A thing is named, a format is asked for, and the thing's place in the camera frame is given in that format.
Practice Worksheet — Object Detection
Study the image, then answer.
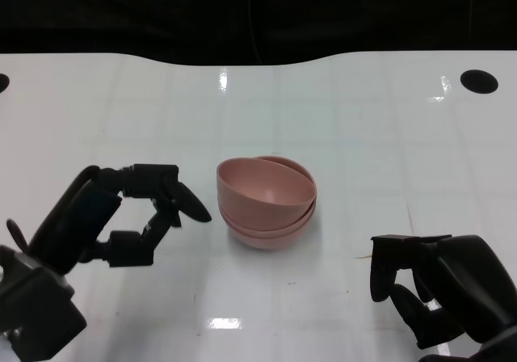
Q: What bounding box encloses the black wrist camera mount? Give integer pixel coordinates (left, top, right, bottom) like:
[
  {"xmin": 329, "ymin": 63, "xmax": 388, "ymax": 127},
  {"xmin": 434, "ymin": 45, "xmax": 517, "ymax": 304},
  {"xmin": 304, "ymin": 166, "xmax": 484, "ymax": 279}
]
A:
[
  {"xmin": 419, "ymin": 325, "xmax": 517, "ymax": 362},
  {"xmin": 0, "ymin": 244, "xmax": 88, "ymax": 362}
]

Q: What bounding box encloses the black backdrop cloth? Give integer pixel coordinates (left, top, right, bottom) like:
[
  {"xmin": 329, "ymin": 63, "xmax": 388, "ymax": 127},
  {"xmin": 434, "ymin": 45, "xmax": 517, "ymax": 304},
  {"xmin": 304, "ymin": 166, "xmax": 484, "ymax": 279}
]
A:
[{"xmin": 0, "ymin": 0, "xmax": 517, "ymax": 67}]

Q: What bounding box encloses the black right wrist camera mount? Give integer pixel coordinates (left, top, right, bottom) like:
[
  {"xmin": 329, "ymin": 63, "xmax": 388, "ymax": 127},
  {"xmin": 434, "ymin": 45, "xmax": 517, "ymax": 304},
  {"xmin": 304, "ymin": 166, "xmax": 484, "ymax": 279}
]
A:
[{"xmin": 419, "ymin": 325, "xmax": 517, "ymax": 362}]

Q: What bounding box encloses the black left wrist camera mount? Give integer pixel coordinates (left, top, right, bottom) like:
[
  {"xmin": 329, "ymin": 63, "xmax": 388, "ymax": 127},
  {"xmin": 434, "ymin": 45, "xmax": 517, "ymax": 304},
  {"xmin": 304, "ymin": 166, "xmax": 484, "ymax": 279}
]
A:
[{"xmin": 0, "ymin": 244, "xmax": 88, "ymax": 362}]

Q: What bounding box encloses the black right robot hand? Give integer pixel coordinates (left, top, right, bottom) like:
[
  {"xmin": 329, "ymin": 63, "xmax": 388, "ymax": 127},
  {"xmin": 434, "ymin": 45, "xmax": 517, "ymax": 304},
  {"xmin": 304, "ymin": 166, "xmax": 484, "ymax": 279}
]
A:
[{"xmin": 370, "ymin": 234, "xmax": 517, "ymax": 350}]

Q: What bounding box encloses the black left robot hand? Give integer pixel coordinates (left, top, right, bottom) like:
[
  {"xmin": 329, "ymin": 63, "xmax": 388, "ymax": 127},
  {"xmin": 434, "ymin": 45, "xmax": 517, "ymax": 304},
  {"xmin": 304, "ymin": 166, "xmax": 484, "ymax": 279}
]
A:
[{"xmin": 27, "ymin": 163, "xmax": 213, "ymax": 276}]

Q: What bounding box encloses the pink plastic bowl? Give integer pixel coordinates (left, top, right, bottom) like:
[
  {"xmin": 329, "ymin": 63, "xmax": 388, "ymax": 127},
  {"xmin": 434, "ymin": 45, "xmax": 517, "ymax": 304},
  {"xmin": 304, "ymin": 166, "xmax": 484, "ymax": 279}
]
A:
[
  {"xmin": 216, "ymin": 158, "xmax": 317, "ymax": 217},
  {"xmin": 217, "ymin": 155, "xmax": 317, "ymax": 234},
  {"xmin": 222, "ymin": 212, "xmax": 317, "ymax": 251}
]

